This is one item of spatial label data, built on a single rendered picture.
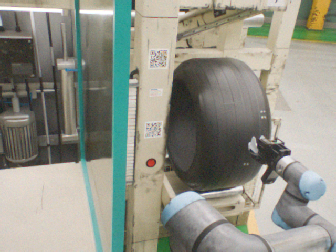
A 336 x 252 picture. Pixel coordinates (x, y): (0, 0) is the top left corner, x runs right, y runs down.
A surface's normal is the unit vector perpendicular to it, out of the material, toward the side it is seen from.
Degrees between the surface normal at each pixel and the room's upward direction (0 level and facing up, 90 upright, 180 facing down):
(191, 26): 90
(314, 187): 83
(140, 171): 90
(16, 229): 0
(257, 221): 0
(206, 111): 62
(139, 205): 90
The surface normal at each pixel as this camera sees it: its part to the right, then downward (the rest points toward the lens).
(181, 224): -0.67, -0.27
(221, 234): 0.01, -0.71
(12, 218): 0.08, -0.88
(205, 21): 0.30, 0.46
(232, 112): 0.30, -0.16
